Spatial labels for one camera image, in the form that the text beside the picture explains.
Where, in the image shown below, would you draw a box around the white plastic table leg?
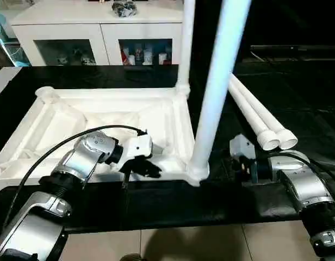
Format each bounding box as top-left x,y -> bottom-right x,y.
176,0 -> 196,98
227,82 -> 281,152
230,73 -> 299,151
188,0 -> 253,183

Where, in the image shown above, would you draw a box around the white plastic table top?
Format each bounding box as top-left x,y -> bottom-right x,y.
0,86 -> 210,194

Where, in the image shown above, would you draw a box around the black work mat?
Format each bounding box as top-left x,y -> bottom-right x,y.
0,63 -> 335,234

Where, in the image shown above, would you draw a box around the dark left robot foot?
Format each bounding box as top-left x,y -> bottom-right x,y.
120,254 -> 146,261

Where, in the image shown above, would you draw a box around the black metal bar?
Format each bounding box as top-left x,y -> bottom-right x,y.
250,45 -> 335,55

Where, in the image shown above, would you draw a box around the white glass-door cabinet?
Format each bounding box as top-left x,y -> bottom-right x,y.
11,0 -> 185,67

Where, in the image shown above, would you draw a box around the crumpled silver object on cabinet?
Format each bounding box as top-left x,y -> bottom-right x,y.
112,0 -> 137,16

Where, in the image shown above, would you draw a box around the dark grey curtain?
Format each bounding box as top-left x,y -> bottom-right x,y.
0,33 -> 18,70

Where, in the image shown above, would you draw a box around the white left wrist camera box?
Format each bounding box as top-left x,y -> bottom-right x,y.
116,135 -> 154,170

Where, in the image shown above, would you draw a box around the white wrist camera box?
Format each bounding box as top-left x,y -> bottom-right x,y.
228,134 -> 257,163
116,135 -> 154,170

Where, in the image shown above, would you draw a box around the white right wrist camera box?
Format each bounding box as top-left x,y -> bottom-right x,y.
228,134 -> 257,163

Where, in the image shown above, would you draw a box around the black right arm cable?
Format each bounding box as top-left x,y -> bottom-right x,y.
255,152 -> 335,188

